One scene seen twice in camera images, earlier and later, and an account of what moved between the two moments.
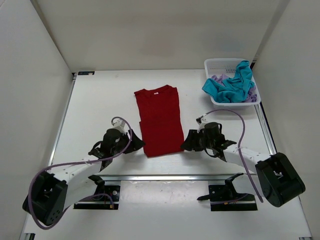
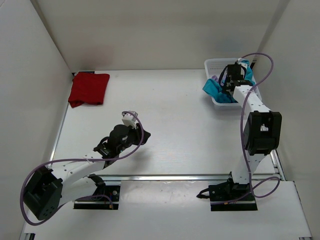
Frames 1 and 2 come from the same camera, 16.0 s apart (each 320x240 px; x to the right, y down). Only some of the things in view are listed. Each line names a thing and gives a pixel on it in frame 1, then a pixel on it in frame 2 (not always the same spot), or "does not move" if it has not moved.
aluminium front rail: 169,178 does not move
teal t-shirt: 232,89 does not move
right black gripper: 196,139 to 233,69
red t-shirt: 160,120 to 89,88
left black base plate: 104,197 does not move
